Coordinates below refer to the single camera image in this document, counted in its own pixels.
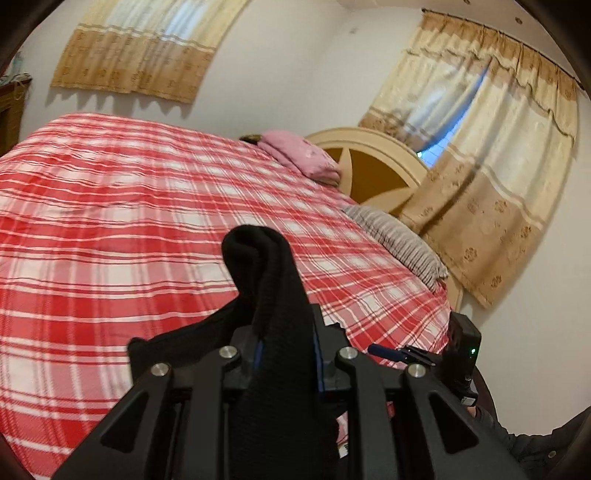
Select person's right forearm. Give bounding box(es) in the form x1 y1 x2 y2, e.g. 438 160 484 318
471 401 591 480

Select grey fringed pillow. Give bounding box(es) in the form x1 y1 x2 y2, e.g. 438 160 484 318
342 204 448 291

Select red plaid bed sheet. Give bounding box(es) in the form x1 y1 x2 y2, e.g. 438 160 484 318
0 113 451 480

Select short beige window curtain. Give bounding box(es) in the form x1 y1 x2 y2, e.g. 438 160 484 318
50 0 252 104

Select brown wooden cabinet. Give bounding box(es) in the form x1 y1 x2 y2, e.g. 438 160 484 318
0 74 33 155

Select pink pillow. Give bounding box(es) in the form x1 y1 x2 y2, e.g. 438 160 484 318
257 130 342 188

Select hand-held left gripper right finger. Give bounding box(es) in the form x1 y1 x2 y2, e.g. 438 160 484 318
309 305 529 480

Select long beige window curtain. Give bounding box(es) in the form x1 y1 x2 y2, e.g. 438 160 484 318
358 10 580 309

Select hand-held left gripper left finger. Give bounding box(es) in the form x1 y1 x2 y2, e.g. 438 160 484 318
51 325 264 480

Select cream wooden headboard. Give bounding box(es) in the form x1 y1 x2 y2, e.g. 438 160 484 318
305 128 465 312

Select black pants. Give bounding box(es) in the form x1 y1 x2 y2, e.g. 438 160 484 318
127 224 340 480

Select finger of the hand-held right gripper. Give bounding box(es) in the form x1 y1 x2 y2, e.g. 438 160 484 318
369 344 437 368

